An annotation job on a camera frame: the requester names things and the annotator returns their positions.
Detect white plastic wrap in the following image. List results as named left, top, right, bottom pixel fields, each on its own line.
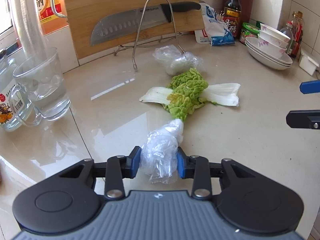
left=139, top=119, right=184, bottom=184

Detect napa cabbage leaf piece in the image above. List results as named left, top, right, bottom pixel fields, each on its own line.
left=139, top=68, right=241, bottom=121

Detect clear plastic bag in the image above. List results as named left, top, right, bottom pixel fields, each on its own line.
left=152, top=44, right=204, bottom=76

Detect santoku kitchen knife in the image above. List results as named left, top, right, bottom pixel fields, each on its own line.
left=90, top=1, right=201, bottom=46

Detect white plastic lidded box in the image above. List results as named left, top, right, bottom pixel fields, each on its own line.
left=299, top=49, right=319, bottom=76

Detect stacked white plates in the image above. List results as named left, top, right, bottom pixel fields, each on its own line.
left=245, top=36, right=293, bottom=70

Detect stacked floral bowls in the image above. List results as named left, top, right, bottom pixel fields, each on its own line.
left=258, top=24, right=291, bottom=59

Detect clear bottle red cap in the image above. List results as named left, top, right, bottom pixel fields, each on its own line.
left=280, top=21, right=293, bottom=55

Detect red label sauce bottle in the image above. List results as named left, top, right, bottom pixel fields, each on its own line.
left=290, top=11, right=304, bottom=58

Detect blue white salt bag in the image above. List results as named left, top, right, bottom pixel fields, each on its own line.
left=195, top=3, right=234, bottom=47

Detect dark vinegar bottle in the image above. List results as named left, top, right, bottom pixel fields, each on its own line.
left=223, top=0, right=241, bottom=38

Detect glass mug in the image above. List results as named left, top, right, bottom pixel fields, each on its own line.
left=9, top=47, right=71, bottom=127

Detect red knife block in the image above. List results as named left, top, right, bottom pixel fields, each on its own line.
left=223, top=0, right=253, bottom=26

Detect clear labelled glass jar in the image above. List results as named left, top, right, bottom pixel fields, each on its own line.
left=0, top=49, right=34, bottom=132

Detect large orange label bottle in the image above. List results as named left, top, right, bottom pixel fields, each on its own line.
left=36, top=0, right=68, bottom=35

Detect bamboo cutting board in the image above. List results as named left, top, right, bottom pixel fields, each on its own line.
left=60, top=0, right=206, bottom=60

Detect white plastic pipe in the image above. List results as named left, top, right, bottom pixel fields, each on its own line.
left=9, top=0, right=46, bottom=61

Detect metal wire board rack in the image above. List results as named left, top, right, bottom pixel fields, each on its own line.
left=113, top=0, right=186, bottom=72

